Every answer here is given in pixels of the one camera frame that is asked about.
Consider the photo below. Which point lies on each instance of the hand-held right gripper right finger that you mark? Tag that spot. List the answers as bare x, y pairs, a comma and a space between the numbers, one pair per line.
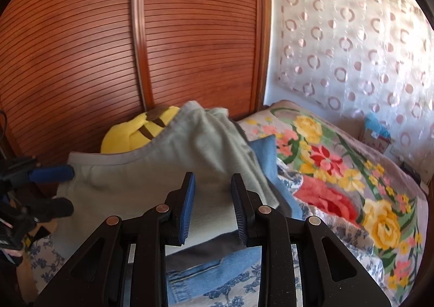
239, 212

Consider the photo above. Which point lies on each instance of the small cardboard box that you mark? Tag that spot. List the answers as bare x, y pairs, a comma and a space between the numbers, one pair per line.
374, 144

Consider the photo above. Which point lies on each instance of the colourful floral blanket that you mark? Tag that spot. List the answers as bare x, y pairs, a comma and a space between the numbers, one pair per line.
339, 164

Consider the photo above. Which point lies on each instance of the folded blue jeans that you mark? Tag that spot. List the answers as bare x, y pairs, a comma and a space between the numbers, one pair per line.
203, 273

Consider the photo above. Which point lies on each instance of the grey-green pants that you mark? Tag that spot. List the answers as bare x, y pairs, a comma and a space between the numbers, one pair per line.
135, 178

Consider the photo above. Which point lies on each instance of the yellow plush toy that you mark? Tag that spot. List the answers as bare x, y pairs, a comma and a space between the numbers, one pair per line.
135, 130

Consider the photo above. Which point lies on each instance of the sheer curtain with circles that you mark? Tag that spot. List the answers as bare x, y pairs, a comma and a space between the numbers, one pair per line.
356, 45

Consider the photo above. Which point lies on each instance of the blue floral cloth cover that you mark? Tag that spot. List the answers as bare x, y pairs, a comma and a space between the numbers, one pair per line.
237, 290

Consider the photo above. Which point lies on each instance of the wooden slatted wardrobe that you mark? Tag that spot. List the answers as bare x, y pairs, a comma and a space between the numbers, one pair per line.
84, 56

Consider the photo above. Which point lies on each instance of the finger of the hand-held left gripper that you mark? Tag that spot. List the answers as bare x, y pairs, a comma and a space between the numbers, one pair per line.
56, 208
52, 173

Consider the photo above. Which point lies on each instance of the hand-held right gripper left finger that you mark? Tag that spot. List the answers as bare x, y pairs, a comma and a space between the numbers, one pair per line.
186, 212

